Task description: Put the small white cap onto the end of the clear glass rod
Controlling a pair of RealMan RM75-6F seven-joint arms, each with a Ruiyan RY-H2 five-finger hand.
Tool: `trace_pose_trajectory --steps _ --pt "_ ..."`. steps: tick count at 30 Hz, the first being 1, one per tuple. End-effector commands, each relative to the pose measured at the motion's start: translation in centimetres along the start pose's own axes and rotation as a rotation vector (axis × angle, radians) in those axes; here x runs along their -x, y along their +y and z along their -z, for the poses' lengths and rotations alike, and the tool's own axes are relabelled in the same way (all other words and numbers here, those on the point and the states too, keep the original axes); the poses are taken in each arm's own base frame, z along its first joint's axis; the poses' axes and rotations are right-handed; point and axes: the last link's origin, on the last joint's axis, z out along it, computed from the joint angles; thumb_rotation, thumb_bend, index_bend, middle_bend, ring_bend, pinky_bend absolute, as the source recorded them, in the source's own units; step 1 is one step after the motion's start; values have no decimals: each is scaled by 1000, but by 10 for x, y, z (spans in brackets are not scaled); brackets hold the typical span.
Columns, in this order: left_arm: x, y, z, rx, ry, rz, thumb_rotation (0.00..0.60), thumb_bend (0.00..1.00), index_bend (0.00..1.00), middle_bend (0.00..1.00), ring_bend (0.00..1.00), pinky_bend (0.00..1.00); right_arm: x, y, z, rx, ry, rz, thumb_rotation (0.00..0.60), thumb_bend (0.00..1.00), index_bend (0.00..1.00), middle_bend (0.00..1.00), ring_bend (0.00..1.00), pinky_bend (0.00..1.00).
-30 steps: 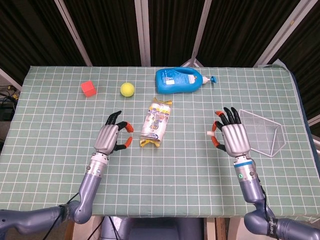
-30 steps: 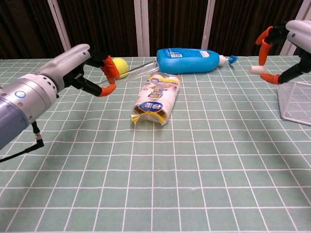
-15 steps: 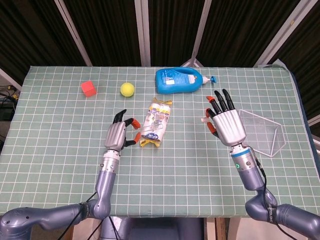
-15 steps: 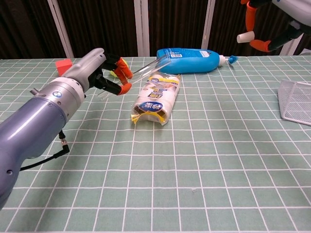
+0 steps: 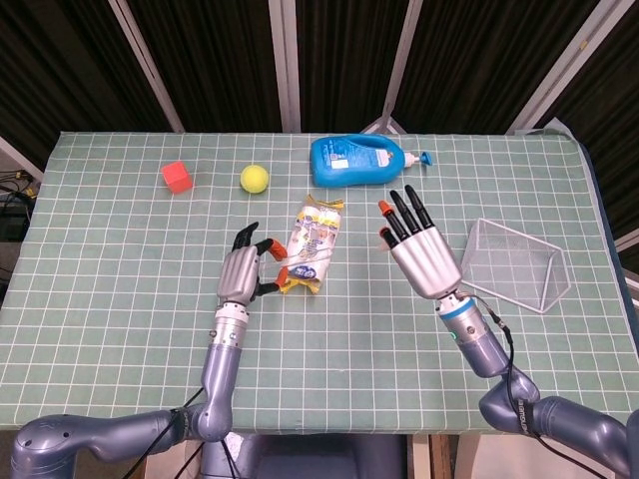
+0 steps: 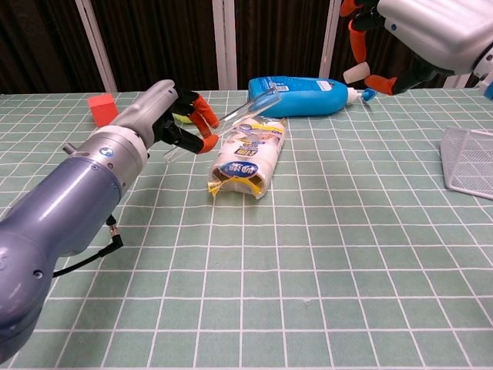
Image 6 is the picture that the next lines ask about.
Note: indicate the wrapped toilet paper pack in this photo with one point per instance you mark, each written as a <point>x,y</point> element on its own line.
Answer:
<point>250,162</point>

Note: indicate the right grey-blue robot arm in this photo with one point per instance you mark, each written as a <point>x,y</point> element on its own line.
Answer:
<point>487,65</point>

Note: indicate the red cube block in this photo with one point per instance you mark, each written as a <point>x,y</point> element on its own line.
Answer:
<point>103,112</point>

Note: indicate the green checked tablecloth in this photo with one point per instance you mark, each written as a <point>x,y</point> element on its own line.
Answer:
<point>269,289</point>

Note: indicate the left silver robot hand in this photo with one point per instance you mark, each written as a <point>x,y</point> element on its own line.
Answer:
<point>154,108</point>

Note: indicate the dark pleated curtain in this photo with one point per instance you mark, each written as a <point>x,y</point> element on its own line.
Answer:
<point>165,38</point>

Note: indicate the blue detergent pump bottle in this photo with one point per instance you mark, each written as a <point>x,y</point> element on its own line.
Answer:
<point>308,100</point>

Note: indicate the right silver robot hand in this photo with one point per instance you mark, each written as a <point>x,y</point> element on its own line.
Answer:
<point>435,31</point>

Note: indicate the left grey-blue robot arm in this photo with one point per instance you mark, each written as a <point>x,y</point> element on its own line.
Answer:
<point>65,208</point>

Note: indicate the yellow tennis ball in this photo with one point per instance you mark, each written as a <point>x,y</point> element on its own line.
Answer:
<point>184,119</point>

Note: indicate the white frame post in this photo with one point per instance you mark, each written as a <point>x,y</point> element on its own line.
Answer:
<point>96,42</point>
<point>225,44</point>
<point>327,50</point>
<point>458,81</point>

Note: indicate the white tapered stopper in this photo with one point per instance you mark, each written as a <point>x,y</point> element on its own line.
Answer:
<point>356,73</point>

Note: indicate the clear glass test tube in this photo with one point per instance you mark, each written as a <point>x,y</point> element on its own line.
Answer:
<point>254,108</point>

